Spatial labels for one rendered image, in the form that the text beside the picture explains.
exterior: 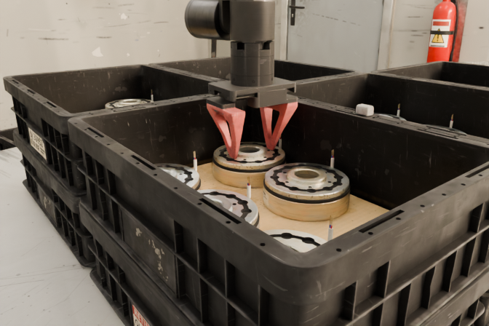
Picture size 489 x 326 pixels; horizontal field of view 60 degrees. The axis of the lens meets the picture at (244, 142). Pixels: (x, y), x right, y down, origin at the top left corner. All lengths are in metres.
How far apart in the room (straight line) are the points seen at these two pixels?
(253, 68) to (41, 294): 0.40
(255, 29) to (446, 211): 0.31
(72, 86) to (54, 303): 0.49
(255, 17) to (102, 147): 0.24
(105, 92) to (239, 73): 0.50
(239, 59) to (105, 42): 3.65
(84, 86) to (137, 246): 0.59
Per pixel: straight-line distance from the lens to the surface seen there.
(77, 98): 0.96
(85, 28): 4.06
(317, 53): 4.00
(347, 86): 0.84
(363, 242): 0.26
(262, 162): 0.56
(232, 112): 0.52
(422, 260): 0.36
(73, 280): 0.65
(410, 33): 3.65
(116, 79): 0.99
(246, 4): 0.53
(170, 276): 0.38
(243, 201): 0.45
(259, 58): 0.53
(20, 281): 0.68
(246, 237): 0.25
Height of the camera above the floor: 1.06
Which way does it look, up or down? 18 degrees down
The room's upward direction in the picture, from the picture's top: straight up
